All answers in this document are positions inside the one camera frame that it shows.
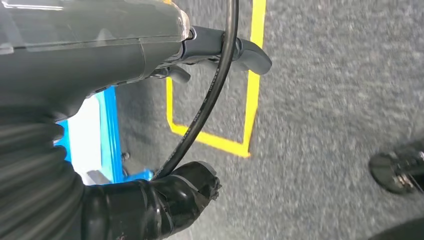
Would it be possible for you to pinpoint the blue wheeled cart rack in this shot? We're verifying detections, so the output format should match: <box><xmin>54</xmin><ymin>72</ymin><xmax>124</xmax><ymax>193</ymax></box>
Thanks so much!
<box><xmin>54</xmin><ymin>86</ymin><xmax>155</xmax><ymax>185</ymax></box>

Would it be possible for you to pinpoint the white plastic bin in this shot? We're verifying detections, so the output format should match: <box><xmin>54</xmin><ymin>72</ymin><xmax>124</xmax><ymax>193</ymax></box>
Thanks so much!
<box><xmin>67</xmin><ymin>96</ymin><xmax>115</xmax><ymax>186</ymax></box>

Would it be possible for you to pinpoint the yellow floor tape rectangle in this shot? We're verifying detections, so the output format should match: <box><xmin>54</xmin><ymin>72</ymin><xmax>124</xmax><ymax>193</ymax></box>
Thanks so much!
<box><xmin>163</xmin><ymin>0</ymin><xmax>268</xmax><ymax>159</ymax></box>

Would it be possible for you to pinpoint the black stand foot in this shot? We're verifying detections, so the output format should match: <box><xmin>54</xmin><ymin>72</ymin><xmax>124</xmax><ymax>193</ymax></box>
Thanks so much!
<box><xmin>368</xmin><ymin>140</ymin><xmax>424</xmax><ymax>196</ymax></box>
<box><xmin>365</xmin><ymin>216</ymin><xmax>424</xmax><ymax>240</ymax></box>

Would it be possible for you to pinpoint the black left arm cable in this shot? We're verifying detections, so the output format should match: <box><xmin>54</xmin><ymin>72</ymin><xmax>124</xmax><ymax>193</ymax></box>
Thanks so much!
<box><xmin>152</xmin><ymin>0</ymin><xmax>240</xmax><ymax>181</ymax></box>

